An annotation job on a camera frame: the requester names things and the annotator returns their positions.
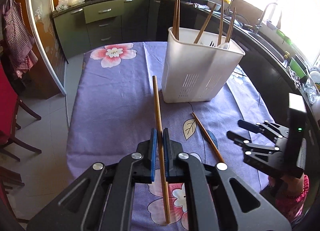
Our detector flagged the brown wooden chopstick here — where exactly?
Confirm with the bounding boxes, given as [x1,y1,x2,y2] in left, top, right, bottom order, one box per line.
[152,76,171,224]
[217,0,224,46]
[175,0,180,40]
[172,0,178,37]
[225,7,236,43]
[192,112,225,163]
[194,4,216,44]

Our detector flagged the steel kitchen faucet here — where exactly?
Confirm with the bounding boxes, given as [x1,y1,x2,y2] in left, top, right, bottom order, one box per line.
[254,2,279,34]

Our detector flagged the person's right hand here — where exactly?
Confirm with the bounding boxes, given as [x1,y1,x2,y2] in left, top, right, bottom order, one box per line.
[281,174,304,189]

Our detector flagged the purple floral tablecloth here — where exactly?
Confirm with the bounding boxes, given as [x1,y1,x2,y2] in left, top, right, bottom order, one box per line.
[66,41,275,231]

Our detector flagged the green plastic basin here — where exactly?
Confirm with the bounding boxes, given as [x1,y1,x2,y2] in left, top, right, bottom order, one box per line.
[290,58,308,83]

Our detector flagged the steel sink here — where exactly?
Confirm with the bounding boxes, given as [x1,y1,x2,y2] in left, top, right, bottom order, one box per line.
[234,14,287,66]

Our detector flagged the white plastic utensil holder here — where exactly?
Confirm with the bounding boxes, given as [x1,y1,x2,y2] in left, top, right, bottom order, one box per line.
[161,28,245,103]

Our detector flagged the wooden cutting board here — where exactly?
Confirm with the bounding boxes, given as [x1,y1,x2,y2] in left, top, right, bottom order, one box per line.
[229,0,263,26]

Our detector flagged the green lower cabinets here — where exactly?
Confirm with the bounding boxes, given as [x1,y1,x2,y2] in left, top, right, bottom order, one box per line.
[53,0,161,58]

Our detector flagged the red chair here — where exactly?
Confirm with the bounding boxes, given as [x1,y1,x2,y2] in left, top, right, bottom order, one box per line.
[0,65,42,162]

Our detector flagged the white plastic bag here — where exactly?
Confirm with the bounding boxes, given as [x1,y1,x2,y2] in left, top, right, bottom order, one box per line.
[56,0,85,12]

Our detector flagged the purple checked apron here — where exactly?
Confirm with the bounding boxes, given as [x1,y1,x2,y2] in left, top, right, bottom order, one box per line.
[2,0,38,78]

